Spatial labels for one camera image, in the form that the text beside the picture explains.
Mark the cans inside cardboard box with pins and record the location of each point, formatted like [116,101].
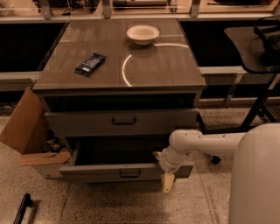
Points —
[51,145]

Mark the black folding side table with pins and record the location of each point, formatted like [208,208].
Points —
[258,48]

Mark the grey top drawer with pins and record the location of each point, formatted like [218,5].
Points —
[120,122]

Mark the dark blue snack packet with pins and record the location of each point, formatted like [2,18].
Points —
[89,65]

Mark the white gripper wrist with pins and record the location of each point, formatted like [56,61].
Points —
[169,164]

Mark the black bar on floor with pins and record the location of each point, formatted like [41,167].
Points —
[25,203]

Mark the grey drawer cabinet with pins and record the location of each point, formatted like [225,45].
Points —
[161,75]

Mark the open cardboard box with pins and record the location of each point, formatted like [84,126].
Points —
[26,132]

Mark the white bowl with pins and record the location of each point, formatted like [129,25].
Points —
[142,35]

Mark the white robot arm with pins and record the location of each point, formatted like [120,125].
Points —
[255,179]

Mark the grey drawer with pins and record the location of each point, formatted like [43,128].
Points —
[101,159]
[120,122]

